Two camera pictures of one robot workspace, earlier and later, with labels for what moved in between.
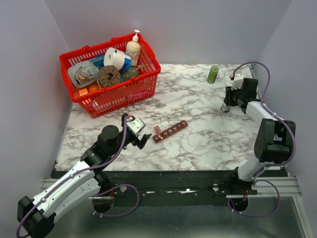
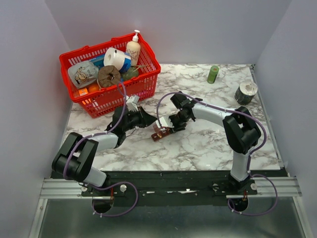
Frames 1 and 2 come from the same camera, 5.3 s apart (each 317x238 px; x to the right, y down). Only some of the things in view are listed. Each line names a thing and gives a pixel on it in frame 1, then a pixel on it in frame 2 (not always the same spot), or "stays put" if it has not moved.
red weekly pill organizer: (159, 135) stays put
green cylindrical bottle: (213, 72) stays put
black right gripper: (227, 99) → (177, 128)
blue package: (99, 61) stays put
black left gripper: (140, 144) → (144, 118)
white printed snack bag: (82, 73) stays put
